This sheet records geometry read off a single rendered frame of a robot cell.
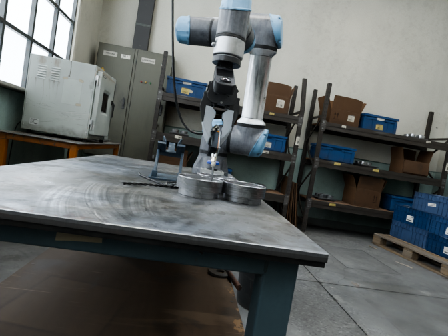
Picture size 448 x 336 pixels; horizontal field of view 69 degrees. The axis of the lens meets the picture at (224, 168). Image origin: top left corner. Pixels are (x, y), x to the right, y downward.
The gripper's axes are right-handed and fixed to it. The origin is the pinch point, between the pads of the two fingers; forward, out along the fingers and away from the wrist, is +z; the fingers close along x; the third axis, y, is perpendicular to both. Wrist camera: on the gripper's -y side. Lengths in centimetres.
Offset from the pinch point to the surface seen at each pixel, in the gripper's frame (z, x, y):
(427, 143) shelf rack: -54, -324, 325
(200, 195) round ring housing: 12.5, 2.1, -8.7
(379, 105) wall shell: -107, -283, 387
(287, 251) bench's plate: 13.8, -7.5, -39.1
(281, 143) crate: -21, -127, 345
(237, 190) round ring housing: 10.4, -6.0, -7.6
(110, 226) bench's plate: 13.8, 15.2, -37.9
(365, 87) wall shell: -128, -255, 389
